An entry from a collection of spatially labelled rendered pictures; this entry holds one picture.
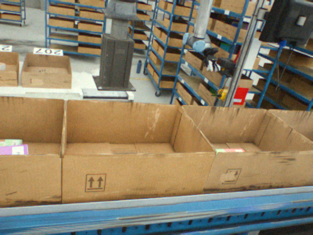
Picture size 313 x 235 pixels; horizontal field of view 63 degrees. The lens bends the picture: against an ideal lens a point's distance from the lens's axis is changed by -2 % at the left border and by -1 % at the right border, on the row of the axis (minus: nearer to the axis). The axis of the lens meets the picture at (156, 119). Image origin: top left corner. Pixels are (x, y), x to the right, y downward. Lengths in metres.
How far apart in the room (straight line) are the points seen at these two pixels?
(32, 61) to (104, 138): 1.23
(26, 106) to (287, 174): 0.85
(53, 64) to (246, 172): 1.60
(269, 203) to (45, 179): 0.62
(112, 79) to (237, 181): 1.17
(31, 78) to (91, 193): 1.11
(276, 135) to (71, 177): 0.78
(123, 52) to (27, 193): 1.21
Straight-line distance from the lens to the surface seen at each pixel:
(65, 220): 0.66
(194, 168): 0.71
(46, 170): 0.64
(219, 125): 1.05
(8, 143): 0.87
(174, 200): 0.72
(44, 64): 2.05
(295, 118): 1.28
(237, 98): 1.84
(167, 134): 0.98
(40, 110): 0.88
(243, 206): 0.81
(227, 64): 1.69
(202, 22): 1.92
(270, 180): 0.91
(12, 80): 1.71
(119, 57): 1.71
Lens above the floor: 1.41
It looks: 27 degrees down
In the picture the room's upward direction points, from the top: 12 degrees clockwise
